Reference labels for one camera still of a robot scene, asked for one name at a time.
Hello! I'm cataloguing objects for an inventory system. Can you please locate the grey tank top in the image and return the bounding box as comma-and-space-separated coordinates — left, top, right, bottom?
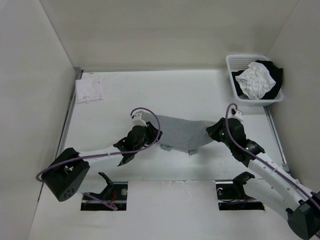
157, 115, 216, 155

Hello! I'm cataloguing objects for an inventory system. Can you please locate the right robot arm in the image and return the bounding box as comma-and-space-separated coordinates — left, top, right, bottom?
206, 118, 320, 240

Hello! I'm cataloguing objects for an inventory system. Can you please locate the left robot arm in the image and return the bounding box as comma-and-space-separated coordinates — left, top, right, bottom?
36, 121, 162, 202

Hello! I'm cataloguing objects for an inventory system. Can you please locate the white tank top in basket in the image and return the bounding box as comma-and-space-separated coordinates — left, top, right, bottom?
232, 61, 277, 100

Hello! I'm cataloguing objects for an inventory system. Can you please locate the folded white tank top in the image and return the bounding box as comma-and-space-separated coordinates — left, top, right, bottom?
75, 77, 104, 104

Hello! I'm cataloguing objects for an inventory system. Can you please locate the black tank top in basket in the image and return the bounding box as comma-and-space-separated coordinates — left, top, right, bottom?
231, 59, 284, 100

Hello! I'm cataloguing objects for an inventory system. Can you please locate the white plastic laundry basket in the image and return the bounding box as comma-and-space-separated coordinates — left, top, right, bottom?
225, 54, 284, 107

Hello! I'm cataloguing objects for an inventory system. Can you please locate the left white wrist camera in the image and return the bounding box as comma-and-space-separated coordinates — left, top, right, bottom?
131, 111, 148, 127

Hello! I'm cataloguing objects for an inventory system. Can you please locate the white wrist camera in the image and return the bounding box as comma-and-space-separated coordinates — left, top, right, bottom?
231, 108, 244, 122
131, 111, 148, 127

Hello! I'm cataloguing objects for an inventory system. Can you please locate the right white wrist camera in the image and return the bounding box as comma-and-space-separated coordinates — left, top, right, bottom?
231, 108, 244, 122

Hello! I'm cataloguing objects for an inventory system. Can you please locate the left metal table rail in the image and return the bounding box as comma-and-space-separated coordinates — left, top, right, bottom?
54, 67, 84, 161

